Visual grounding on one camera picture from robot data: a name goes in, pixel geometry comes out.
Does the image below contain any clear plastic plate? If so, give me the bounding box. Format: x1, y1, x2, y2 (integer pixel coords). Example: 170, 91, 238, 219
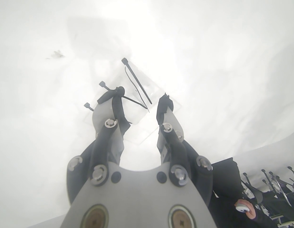
83, 56, 183, 145

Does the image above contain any person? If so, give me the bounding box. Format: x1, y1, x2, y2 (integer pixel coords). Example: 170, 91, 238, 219
208, 157, 294, 228

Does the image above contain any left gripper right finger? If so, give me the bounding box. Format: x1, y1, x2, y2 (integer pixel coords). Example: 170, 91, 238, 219
156, 94, 213, 206

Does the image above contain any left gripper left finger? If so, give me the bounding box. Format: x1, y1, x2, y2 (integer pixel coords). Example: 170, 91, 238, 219
66, 86, 132, 204

